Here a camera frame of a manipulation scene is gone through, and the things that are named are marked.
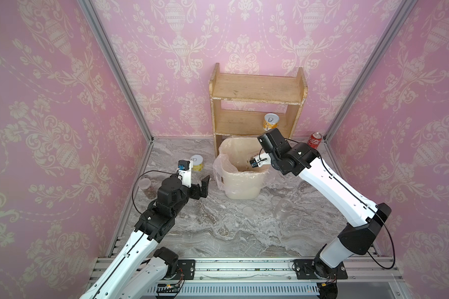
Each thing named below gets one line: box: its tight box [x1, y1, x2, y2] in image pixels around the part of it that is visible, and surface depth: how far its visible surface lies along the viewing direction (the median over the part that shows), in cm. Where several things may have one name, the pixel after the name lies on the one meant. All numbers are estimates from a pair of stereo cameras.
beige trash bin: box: [217, 136, 271, 200], surface depth 79 cm
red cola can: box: [306, 131, 323, 150], surface depth 111 cm
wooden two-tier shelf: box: [208, 62, 309, 158], surface depth 87 cm
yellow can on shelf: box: [263, 112, 280, 131], surface depth 94 cm
